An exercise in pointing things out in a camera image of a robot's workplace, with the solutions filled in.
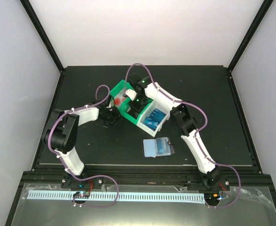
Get clear sleeve card holder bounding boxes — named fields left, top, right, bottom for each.
left=142, top=137, right=175, bottom=158

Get right black frame post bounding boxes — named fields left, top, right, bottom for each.
left=227, top=0, right=275, bottom=71

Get right circuit board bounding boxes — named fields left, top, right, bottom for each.
left=204, top=193, right=229, bottom=201

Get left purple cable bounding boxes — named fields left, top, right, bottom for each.
left=48, top=84, right=120, bottom=209

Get green double compartment bin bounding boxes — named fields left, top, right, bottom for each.
left=110, top=80, right=153, bottom=125

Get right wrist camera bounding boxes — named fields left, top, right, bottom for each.
left=124, top=74, right=141, bottom=101

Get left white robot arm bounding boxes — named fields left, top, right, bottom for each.
left=41, top=105, right=121, bottom=188

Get white slotted cable duct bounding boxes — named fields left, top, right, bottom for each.
left=27, top=190, right=205, bottom=204

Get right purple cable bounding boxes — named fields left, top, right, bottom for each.
left=125, top=63, right=242, bottom=209

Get blue cards in bin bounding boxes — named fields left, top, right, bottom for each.
left=143, top=108, right=166, bottom=131

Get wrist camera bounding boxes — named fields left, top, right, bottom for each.
left=104, top=95, right=115, bottom=108
left=124, top=74, right=141, bottom=101

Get left circuit board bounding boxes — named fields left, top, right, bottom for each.
left=73, top=191, right=90, bottom=199

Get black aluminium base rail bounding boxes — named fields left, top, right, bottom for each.
left=21, top=165, right=274, bottom=190

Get blue credit card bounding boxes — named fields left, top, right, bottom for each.
left=156, top=138, right=170, bottom=156

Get red and white cards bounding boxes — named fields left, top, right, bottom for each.
left=114, top=97, right=126, bottom=107

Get purple cable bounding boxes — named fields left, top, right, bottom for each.
left=125, top=63, right=242, bottom=209
left=48, top=84, right=120, bottom=209

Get black frame post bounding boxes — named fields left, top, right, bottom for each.
left=20, top=0, right=65, bottom=73
left=227, top=0, right=275, bottom=71

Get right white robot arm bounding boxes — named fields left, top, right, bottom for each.
left=124, top=80, right=221, bottom=190

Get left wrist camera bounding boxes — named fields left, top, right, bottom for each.
left=104, top=95, right=115, bottom=108

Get white plastic card bin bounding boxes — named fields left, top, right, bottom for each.
left=137, top=101, right=170, bottom=137

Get circuit board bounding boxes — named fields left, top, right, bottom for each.
left=73, top=191, right=90, bottom=199
left=204, top=193, right=229, bottom=201

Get left black frame post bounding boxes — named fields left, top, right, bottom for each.
left=20, top=0, right=65, bottom=73

